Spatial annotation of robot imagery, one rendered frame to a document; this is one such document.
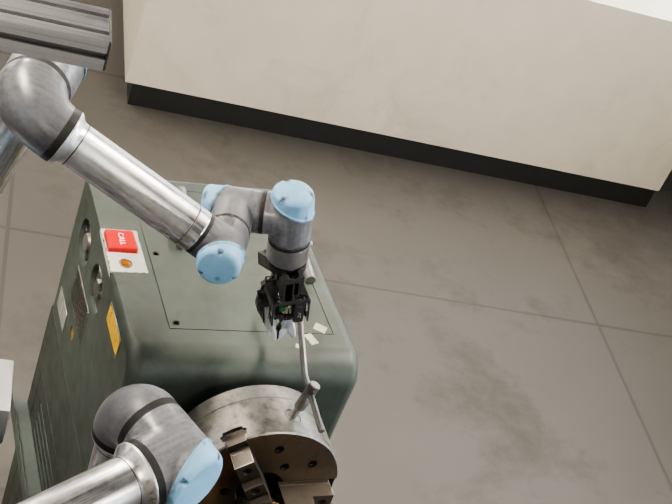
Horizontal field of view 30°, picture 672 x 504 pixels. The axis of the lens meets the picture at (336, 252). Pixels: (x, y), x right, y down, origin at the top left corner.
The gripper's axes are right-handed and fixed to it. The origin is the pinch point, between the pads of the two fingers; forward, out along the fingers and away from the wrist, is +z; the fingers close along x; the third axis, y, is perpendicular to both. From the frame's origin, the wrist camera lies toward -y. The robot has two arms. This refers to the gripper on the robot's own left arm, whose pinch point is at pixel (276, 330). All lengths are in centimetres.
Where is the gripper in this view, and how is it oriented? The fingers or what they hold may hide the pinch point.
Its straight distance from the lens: 238.9
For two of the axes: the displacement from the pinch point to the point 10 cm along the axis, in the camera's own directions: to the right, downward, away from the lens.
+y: 2.9, 6.4, -7.1
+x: 9.5, -1.1, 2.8
